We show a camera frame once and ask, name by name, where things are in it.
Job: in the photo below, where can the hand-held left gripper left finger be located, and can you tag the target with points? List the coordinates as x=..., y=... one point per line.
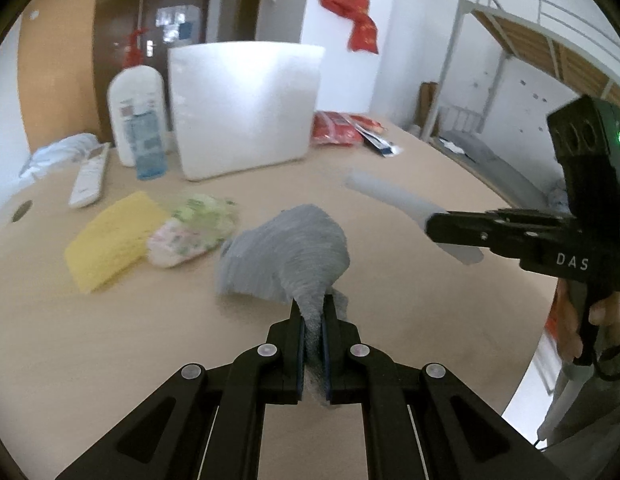
x=295, y=350

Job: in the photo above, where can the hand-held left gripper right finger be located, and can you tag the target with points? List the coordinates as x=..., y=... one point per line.
x=335, y=355

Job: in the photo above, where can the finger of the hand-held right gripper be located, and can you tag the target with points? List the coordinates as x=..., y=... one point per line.
x=469, y=232
x=529, y=220

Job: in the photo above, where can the floral patterned cloth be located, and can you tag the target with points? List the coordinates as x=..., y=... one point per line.
x=180, y=245

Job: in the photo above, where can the green floral tissue pack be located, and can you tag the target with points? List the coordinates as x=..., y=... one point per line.
x=210, y=215

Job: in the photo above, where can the yellow sponge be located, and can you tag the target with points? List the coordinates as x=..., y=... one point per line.
x=110, y=240

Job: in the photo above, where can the white foam box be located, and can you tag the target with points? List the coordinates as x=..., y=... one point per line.
x=240, y=110

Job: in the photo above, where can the person's right hand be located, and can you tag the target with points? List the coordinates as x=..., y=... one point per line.
x=612, y=312

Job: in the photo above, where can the black white packet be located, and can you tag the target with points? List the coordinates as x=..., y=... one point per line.
x=382, y=144

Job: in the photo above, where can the small red packet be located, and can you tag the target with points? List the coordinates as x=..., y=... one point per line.
x=370, y=123

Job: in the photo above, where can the white metal bunk bed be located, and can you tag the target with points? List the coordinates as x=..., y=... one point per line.
x=514, y=35

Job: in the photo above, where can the red snack packet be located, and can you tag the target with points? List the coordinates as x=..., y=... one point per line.
x=335, y=130

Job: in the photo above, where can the long red plastic bag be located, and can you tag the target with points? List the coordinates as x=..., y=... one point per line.
x=365, y=35

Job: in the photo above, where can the blue spray bottle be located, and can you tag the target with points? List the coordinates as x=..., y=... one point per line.
x=150, y=155

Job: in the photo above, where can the white remote control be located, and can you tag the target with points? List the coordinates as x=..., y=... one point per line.
x=90, y=180

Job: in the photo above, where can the light blue bedding pile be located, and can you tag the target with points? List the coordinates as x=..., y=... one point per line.
x=60, y=152

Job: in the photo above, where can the white lotion pump bottle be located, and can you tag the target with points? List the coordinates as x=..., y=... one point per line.
x=130, y=90

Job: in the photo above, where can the brown side door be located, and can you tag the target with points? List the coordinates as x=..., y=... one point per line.
x=252, y=0

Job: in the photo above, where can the blue door notice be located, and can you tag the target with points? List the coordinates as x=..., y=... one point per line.
x=186, y=33

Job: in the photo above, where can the dark brown entry door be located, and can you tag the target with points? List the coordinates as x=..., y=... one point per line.
x=200, y=15

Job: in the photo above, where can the grey door notice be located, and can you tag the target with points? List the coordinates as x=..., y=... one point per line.
x=175, y=15

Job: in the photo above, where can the wooden wardrobe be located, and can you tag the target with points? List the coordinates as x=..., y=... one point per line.
x=55, y=60

